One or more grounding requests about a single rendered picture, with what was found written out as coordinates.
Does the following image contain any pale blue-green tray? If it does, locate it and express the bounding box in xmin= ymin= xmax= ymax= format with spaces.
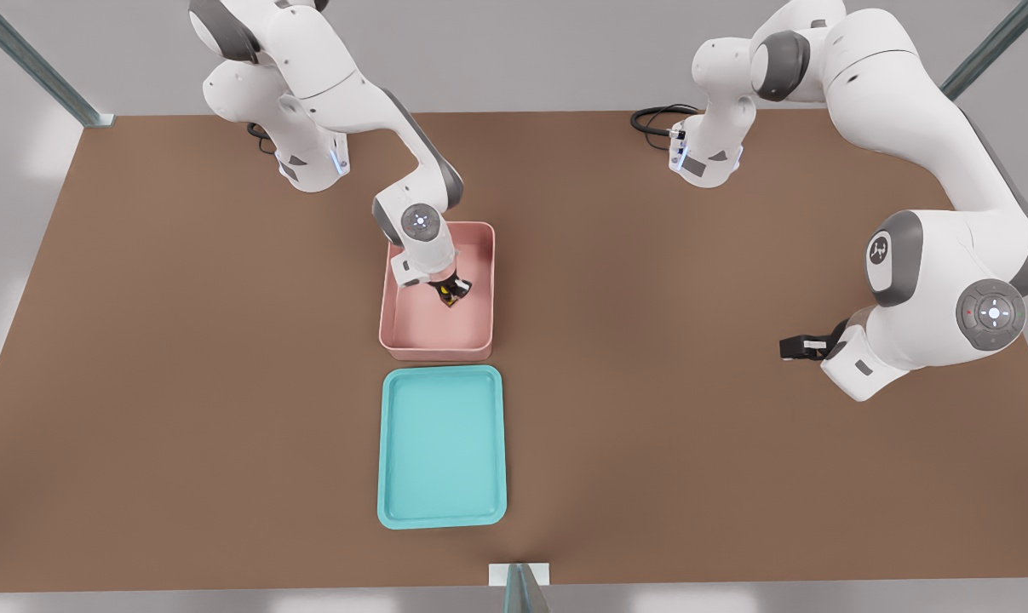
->
xmin=376 ymin=365 xmax=508 ymax=530

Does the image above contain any pink plastic box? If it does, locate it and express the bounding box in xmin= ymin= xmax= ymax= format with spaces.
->
xmin=379 ymin=221 xmax=497 ymax=362

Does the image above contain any silver frame post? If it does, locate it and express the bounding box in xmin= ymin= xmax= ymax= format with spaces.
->
xmin=489 ymin=562 xmax=551 ymax=613
xmin=0 ymin=0 xmax=115 ymax=129
xmin=939 ymin=0 xmax=1028 ymax=102

